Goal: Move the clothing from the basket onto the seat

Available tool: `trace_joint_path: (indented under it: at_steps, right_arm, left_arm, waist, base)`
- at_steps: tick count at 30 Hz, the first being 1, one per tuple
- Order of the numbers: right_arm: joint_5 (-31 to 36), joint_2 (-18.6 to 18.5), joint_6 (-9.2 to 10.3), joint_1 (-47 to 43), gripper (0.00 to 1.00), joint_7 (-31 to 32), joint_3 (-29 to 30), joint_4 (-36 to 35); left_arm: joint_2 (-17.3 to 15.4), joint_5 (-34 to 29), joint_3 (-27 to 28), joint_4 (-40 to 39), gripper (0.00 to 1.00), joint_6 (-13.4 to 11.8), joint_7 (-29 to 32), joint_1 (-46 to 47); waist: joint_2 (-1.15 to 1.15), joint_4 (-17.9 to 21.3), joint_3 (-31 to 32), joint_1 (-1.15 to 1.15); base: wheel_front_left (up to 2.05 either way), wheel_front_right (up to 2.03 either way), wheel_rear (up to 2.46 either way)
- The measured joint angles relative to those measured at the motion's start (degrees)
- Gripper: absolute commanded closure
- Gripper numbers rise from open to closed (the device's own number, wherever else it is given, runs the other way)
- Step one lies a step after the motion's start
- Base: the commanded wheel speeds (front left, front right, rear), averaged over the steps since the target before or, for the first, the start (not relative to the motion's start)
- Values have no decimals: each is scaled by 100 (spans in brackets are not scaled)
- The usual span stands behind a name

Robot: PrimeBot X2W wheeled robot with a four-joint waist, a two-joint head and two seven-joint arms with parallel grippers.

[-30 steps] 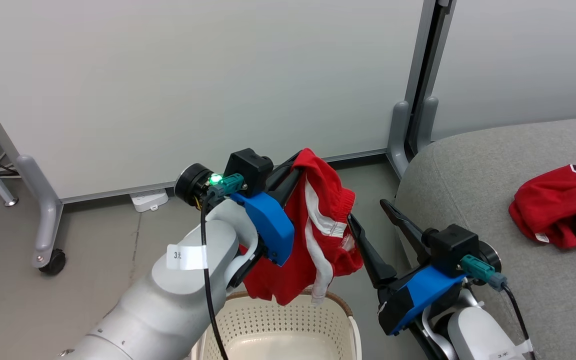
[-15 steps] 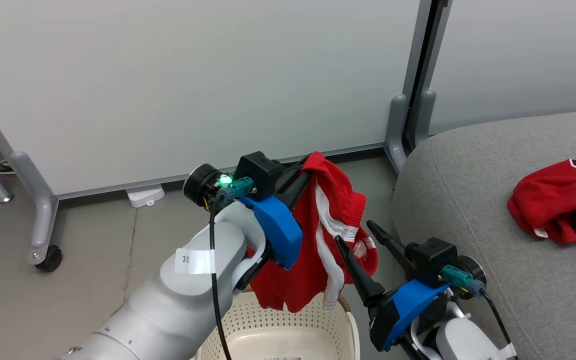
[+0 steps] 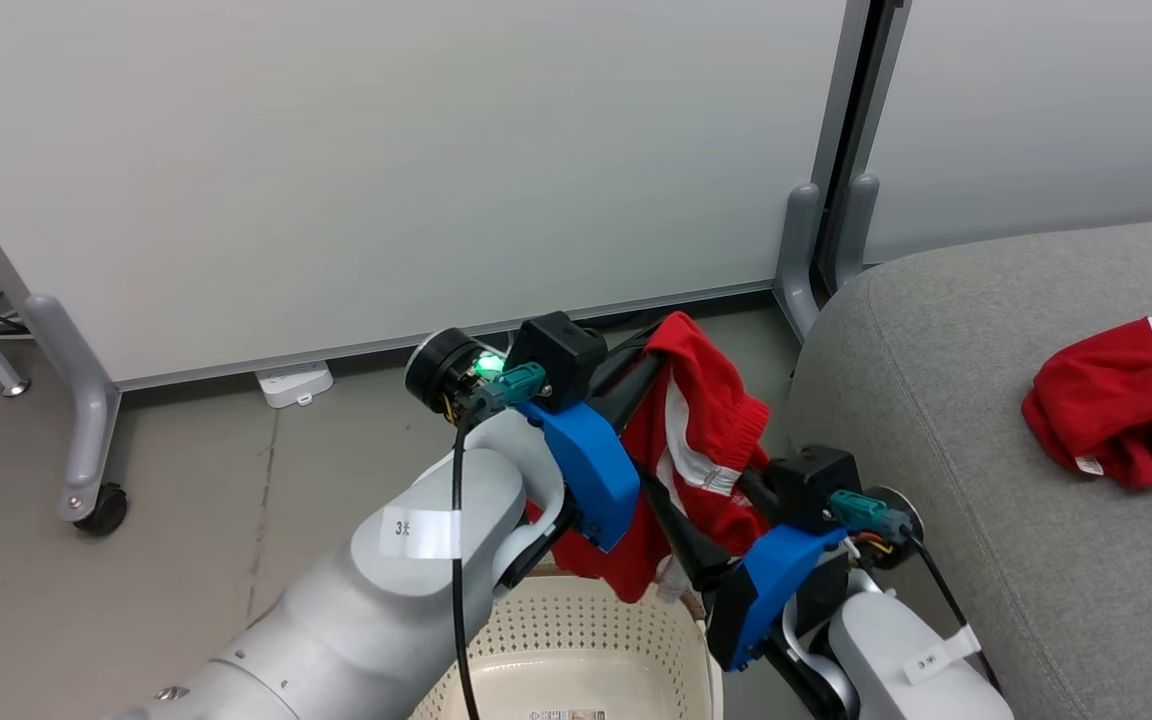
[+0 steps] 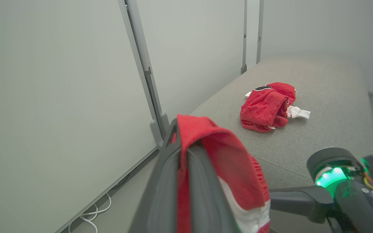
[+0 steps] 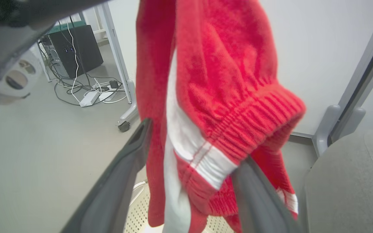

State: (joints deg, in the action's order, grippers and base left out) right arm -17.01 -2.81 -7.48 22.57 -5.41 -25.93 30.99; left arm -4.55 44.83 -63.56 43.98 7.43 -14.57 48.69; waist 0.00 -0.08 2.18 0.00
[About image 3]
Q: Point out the teal right camera connector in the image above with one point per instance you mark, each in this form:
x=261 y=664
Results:
x=861 y=510

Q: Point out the teal camera connector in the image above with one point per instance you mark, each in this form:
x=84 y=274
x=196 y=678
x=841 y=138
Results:
x=861 y=510
x=521 y=382

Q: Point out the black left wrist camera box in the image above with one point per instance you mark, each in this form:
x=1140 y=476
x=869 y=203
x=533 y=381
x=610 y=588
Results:
x=556 y=355

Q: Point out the red jersey with black lettering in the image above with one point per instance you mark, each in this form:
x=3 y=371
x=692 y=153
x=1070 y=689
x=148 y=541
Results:
x=1106 y=400

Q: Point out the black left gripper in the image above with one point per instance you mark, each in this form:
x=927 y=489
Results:
x=441 y=365

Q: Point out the cream plastic laundry basket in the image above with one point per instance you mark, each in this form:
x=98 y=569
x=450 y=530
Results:
x=586 y=640

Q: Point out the grey partition foot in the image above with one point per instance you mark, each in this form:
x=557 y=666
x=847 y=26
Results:
x=858 y=225
x=798 y=260

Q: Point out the red shorts with white stripes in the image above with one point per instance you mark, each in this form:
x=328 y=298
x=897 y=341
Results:
x=706 y=400

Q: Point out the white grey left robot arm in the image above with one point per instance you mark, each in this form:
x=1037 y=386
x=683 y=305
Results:
x=336 y=620

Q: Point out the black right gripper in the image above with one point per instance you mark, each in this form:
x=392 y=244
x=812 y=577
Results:
x=901 y=556

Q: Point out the teal left camera connector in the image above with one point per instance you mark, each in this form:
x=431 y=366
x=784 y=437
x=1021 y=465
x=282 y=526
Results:
x=521 y=382

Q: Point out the grey fabric sofa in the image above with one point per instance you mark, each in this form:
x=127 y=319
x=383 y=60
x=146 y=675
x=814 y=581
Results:
x=1086 y=580

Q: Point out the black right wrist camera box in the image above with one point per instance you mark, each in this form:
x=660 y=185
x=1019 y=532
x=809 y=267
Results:
x=811 y=485

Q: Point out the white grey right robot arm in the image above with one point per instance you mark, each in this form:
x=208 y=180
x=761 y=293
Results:
x=876 y=650

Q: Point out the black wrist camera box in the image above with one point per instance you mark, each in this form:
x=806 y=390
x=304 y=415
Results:
x=556 y=355
x=811 y=485

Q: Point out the white power strip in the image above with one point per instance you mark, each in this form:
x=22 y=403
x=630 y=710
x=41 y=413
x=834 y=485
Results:
x=291 y=385

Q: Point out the wide white partition panel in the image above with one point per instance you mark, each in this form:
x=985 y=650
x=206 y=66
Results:
x=336 y=150

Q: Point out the grey partition leg with caster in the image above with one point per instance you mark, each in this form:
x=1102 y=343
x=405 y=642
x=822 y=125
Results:
x=86 y=420

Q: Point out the black caster wheel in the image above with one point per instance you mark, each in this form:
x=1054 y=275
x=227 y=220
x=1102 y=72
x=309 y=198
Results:
x=106 y=512

